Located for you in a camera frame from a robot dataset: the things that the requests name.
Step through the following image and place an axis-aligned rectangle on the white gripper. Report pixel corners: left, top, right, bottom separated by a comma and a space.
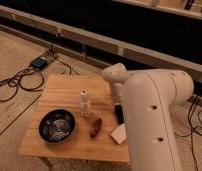
110, 83, 124, 125

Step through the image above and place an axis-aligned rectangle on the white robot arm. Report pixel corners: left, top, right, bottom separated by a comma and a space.
102, 63, 194, 171

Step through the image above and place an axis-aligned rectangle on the brown red oblong object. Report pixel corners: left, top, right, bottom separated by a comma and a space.
90, 118, 102, 137

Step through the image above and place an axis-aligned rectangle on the wooden table board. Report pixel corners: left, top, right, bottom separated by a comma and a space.
19, 75, 129, 162

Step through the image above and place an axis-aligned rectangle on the black round bowl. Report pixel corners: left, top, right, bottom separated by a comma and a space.
39, 109, 75, 144

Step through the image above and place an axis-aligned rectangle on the black power adapter box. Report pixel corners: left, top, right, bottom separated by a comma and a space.
30, 57, 48, 70

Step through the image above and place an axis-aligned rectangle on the black cables right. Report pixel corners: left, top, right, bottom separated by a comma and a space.
174, 94, 202, 171

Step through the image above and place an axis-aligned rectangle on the black cable bundle left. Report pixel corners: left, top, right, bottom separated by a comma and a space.
0, 66, 46, 106

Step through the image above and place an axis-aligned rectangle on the long wooden beam rail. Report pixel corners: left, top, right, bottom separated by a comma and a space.
0, 5, 202, 81

